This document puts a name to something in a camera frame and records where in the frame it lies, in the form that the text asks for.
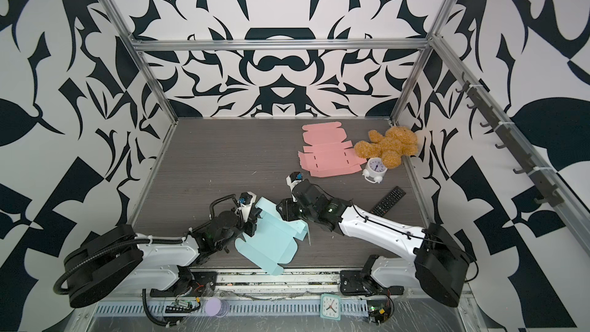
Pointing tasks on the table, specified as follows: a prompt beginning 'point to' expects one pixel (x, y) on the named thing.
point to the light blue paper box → (274, 243)
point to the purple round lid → (217, 307)
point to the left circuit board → (182, 307)
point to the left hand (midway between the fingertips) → (261, 204)
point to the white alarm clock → (375, 170)
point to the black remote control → (389, 201)
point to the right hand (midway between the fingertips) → (281, 206)
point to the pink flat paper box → (326, 154)
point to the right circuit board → (379, 310)
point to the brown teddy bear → (397, 141)
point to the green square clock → (330, 307)
